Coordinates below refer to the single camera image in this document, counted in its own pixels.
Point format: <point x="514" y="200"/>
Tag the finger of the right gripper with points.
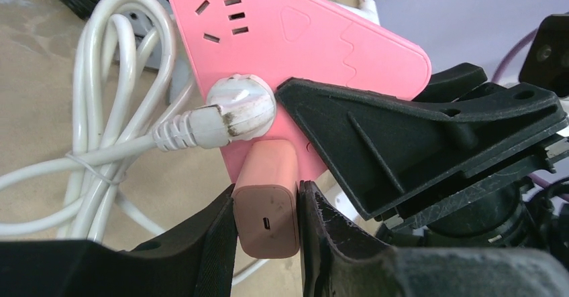
<point x="450" y="84"/>

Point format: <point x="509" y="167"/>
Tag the pink power strip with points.
<point x="311" y="39"/>

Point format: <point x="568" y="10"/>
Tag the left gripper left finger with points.
<point x="194" y="258"/>

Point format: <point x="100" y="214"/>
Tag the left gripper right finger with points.
<point x="341" y="259"/>

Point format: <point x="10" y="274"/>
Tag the salmon pink USB charger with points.
<point x="265" y="201"/>

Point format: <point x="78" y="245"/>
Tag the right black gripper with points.
<point x="389" y="154"/>

